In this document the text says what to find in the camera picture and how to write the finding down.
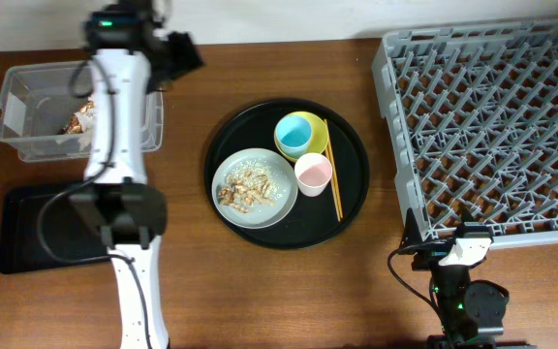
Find pink cup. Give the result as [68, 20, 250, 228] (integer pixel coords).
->
[294, 153, 333, 197]

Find light blue cup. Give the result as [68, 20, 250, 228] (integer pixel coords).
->
[274, 115, 313, 158]

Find yellow bowl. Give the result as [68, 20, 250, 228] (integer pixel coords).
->
[273, 111, 327, 162]

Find wooden chopstick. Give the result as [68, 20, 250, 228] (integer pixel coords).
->
[324, 119, 344, 222]
[325, 144, 343, 222]

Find white napkin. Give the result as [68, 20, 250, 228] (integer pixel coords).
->
[75, 109, 95, 150]

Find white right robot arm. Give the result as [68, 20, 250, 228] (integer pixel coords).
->
[387, 209, 531, 349]

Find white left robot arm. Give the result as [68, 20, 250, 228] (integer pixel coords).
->
[36, 0, 203, 348]

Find grey dishwasher rack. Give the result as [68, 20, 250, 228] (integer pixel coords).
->
[372, 18, 558, 249]

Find clear plastic bin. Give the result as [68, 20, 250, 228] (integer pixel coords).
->
[0, 60, 165, 163]

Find food scraps on plate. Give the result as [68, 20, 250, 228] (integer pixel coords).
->
[217, 160, 281, 213]

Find grey plate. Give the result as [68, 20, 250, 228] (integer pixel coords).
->
[209, 148, 298, 230]

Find round black tray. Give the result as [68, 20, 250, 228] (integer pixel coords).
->
[203, 98, 370, 250]

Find black rectangular tray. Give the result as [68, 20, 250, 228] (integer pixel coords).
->
[0, 182, 107, 274]

